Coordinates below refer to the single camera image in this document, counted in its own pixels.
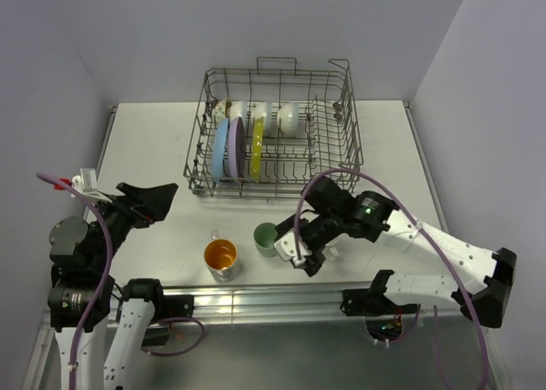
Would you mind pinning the green polka-dot plate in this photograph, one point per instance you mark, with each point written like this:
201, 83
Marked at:
258, 135

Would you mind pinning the floral mug orange inside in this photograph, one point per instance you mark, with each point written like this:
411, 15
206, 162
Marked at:
221, 258

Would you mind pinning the cream white mug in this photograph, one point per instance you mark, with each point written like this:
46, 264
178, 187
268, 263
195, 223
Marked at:
330, 250

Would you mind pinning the white bowl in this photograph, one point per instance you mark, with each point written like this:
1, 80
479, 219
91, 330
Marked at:
288, 119
238, 109
264, 111

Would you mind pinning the lilac plastic plate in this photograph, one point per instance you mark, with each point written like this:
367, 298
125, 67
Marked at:
236, 148

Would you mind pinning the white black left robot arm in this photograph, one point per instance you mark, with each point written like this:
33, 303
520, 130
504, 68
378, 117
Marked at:
79, 301

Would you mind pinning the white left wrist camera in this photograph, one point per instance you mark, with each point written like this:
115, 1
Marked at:
86, 184

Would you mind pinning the blue plastic plate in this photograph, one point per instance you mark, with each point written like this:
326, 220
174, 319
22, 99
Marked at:
219, 150

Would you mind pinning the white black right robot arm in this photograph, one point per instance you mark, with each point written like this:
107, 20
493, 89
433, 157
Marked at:
481, 286

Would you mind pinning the grey wire dish rack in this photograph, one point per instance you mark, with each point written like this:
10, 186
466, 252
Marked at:
328, 130

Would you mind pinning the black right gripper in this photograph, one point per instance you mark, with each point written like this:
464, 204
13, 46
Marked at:
315, 262

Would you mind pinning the floral painted bowl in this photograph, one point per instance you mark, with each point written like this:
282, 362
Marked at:
221, 110

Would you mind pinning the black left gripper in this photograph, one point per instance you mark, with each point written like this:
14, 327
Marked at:
142, 205

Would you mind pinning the aluminium frame rail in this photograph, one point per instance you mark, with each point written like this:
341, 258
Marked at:
232, 304

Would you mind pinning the green cup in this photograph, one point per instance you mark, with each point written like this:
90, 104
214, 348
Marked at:
264, 237

